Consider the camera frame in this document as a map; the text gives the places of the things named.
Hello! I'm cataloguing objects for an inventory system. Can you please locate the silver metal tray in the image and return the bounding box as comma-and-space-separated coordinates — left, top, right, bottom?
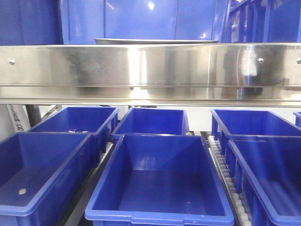
94, 38, 219, 45

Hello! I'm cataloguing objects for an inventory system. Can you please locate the blue rear centre lower bin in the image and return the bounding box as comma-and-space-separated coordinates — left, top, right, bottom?
111, 107, 190, 139

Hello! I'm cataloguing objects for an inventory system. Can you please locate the blue rear left lower bin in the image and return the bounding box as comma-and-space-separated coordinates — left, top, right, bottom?
29, 106, 119, 167

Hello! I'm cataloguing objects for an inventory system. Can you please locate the blue front centre lower bin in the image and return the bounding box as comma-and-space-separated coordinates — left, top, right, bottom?
85, 135, 235, 226

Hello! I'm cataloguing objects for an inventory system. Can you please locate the blue rear right lower bin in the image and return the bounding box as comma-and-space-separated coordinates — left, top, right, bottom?
211, 109, 301, 155

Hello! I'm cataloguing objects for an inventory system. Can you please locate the blue bin behind tray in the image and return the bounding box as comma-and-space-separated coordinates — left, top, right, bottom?
59, 0, 230, 44

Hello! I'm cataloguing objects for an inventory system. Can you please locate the white roller track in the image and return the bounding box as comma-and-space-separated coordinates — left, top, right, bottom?
207, 135, 252, 226

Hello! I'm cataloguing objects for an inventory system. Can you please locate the blue front left lower bin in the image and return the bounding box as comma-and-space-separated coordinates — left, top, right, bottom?
0, 132, 92, 226

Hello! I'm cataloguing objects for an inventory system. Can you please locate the blue upper right bin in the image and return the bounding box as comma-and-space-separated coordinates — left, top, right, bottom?
221, 0, 301, 43

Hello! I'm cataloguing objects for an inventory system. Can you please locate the blue upper left bin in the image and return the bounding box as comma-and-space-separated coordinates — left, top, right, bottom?
0, 0, 63, 46

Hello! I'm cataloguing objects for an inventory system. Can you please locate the stainless steel shelf front rail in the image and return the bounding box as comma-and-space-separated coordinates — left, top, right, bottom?
0, 43, 301, 107

